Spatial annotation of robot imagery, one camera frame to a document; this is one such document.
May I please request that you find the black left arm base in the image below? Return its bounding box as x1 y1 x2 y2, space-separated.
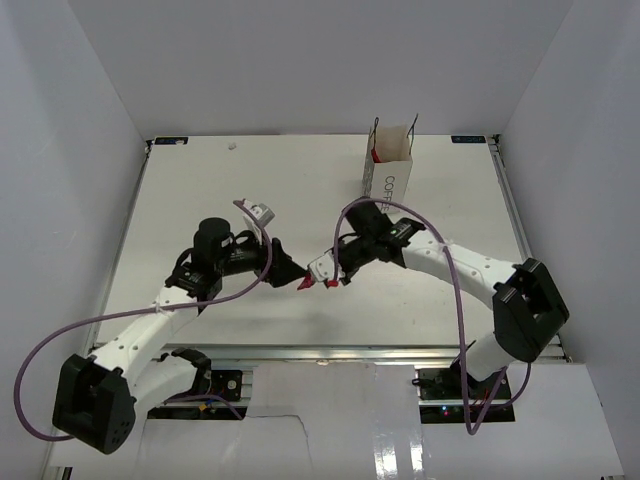
162 369 243 405

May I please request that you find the blue label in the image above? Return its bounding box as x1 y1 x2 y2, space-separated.
153 136 189 146
451 135 486 144

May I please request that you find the red snack packet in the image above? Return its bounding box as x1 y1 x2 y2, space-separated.
297 275 315 290
370 146 384 164

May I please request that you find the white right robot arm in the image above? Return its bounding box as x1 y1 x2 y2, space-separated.
325 198 570 399

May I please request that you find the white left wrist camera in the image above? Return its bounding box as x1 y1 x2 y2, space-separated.
241 199 275 244

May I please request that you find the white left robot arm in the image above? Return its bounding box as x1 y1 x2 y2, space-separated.
52 218 305 454

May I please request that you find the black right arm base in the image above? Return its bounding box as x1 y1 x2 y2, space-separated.
412 367 516 424

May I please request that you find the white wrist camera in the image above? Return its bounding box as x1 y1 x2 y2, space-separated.
241 199 275 244
307 250 344 288

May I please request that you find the grey white coffee paper bag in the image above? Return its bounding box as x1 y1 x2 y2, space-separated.
361 116 418 214

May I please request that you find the aluminium table edge rail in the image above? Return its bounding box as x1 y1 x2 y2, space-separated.
88 343 566 362

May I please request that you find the blue label left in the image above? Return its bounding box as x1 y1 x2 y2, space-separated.
153 136 189 146

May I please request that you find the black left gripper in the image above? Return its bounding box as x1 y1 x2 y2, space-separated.
216 224 306 288

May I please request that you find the blue label right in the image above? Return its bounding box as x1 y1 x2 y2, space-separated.
451 135 486 144

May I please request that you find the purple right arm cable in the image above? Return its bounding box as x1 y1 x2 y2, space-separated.
331 197 532 437

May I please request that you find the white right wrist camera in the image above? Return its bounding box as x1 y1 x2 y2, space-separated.
307 250 344 288

